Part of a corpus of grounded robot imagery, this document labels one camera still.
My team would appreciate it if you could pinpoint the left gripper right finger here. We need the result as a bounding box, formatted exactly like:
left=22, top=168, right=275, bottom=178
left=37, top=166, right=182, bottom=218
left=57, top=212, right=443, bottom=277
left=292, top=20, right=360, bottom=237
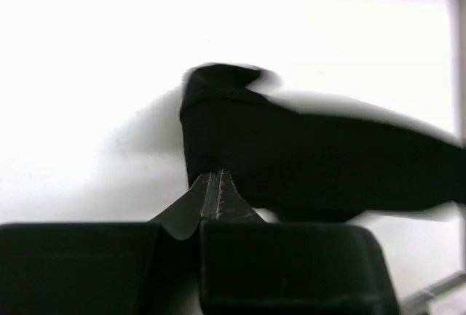
left=214, top=170, right=265, bottom=223

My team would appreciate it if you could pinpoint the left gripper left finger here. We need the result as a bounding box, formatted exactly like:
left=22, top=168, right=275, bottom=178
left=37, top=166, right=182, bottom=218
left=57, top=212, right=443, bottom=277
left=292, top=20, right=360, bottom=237
left=149, top=172, right=216, bottom=241

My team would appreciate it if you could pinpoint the black skirt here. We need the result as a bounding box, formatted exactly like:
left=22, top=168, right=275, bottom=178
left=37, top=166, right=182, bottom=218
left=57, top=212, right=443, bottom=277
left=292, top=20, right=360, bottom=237
left=180, top=63, right=465, bottom=221

